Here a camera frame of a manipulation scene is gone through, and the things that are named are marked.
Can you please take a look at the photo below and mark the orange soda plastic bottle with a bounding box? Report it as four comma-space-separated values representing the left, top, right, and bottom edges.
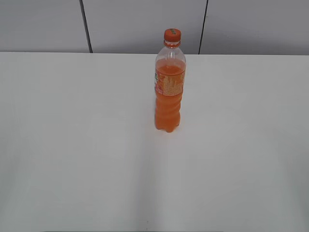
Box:
154, 41, 186, 132

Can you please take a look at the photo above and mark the orange bottle cap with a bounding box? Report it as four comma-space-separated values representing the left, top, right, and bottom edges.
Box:
164, 28, 182, 43

